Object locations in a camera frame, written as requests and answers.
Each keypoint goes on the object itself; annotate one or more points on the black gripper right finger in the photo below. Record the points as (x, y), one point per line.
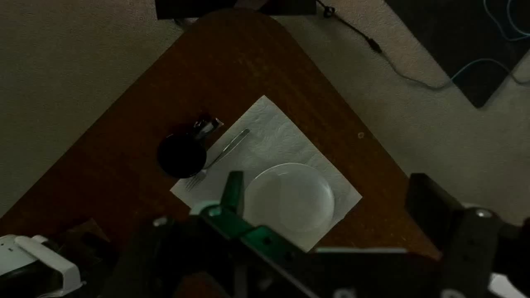
(436, 203)

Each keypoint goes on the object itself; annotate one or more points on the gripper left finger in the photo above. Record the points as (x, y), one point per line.
(234, 190)

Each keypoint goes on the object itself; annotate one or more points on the silver metal fork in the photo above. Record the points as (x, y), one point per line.
(232, 144)

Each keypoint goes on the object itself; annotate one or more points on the white round plate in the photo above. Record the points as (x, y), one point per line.
(292, 195)

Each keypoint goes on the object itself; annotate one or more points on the black mug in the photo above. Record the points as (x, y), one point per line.
(181, 155)

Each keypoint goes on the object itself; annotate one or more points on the small black electronic device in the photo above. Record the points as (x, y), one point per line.
(206, 127)

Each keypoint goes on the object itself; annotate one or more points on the white patterned placemat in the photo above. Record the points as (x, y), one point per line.
(275, 132)

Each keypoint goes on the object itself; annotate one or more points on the black floor mat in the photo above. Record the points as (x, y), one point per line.
(458, 33)

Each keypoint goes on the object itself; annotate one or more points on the white plastic bracket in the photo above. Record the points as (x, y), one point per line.
(39, 255)

